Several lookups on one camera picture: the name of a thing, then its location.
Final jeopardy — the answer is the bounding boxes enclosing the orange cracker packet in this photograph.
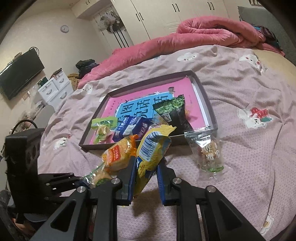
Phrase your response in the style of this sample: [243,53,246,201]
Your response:
[102,135,138,174]

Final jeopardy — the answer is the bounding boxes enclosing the clear round cake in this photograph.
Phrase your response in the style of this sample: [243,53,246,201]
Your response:
[82,162,112,188]

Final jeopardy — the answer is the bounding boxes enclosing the black clothes pile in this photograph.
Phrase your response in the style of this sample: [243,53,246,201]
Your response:
[75,59,99,79]

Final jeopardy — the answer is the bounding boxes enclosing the pink blue picture book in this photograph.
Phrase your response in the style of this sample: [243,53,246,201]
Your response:
[97,76,205,129]

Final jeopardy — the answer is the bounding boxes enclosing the dark patterned clothes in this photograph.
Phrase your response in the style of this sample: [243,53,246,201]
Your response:
[252,24,282,51]

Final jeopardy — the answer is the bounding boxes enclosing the grey padded headboard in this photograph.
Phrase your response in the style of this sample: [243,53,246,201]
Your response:
[238,6,295,65]

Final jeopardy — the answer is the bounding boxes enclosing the green pastry snack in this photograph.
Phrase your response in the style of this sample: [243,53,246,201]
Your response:
[91,116,118,144]

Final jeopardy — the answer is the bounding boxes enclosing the black wall television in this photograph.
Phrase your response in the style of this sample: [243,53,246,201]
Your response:
[0,49,44,100]

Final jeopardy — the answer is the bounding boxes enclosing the white drawer cabinet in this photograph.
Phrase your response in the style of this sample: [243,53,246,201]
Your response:
[37,70,74,111]

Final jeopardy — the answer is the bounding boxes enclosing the brown knitted throw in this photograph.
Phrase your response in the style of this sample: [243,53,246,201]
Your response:
[67,73,80,90]

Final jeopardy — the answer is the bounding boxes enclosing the white wardrobe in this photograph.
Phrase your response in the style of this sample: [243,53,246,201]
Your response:
[72,1,244,51]

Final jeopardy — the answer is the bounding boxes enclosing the clear bag red snack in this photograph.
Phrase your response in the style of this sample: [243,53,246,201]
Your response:
[184,126,225,180]

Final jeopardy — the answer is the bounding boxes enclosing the dark green seaweed packet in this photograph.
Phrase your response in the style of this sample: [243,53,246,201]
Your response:
[153,94,193,136]

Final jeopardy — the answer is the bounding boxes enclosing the pink plush blanket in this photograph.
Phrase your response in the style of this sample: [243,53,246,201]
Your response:
[78,16,285,89]

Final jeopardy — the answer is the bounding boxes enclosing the round wall clock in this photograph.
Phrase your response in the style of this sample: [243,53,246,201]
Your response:
[60,25,69,33]

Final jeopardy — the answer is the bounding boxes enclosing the yellow snack bag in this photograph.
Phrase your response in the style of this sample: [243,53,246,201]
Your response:
[133,125,176,196]

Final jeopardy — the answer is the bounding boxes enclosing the pink patterned bed sheet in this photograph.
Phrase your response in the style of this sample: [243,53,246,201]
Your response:
[38,45,295,240]

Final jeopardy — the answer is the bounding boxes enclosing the blue cookie packet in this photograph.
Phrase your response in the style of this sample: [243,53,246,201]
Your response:
[112,116,152,142]

